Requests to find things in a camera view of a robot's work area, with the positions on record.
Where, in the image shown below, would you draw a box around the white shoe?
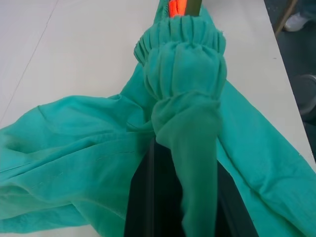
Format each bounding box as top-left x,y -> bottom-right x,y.
284,13 -> 310,32

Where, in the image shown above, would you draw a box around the green shorts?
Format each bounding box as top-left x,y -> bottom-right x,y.
0,0 -> 316,237

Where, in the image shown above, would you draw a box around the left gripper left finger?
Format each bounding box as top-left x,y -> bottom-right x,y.
122,137 -> 185,237

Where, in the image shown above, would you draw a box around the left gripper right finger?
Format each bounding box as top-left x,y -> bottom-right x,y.
216,159 -> 255,237

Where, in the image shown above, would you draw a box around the teal trouser leg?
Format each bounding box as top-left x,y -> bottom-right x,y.
294,0 -> 316,18

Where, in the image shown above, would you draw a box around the grey round base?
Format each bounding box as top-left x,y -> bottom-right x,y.
293,73 -> 316,122

